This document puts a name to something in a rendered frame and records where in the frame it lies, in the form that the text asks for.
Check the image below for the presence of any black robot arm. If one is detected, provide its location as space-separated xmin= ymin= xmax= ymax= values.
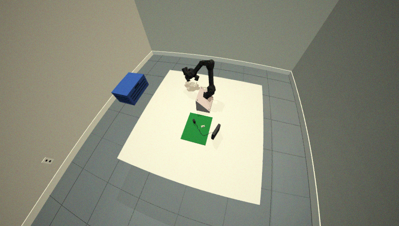
xmin=182 ymin=59 xmax=216 ymax=99

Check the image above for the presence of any green circuit board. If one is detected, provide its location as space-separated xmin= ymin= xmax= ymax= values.
xmin=181 ymin=113 xmax=213 ymax=145

